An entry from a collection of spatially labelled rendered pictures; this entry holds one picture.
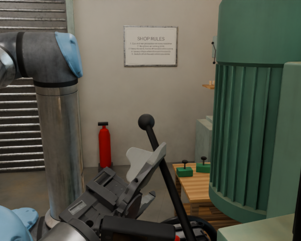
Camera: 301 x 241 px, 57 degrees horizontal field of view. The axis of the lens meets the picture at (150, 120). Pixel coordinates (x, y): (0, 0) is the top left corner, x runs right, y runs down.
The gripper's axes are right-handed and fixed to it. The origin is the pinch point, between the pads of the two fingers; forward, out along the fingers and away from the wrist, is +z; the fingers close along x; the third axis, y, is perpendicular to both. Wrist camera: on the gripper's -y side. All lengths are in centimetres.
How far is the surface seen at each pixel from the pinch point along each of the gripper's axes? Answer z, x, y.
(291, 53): 0.0, -30.2, -11.5
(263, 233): -18.9, -24.1, -16.5
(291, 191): -8.6, -19.7, -18.3
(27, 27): 140, 93, 249
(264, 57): -0.6, -28.9, -9.1
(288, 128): -5.8, -24.8, -15.0
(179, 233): 2.7, 20.9, -7.0
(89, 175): 115, 229, 136
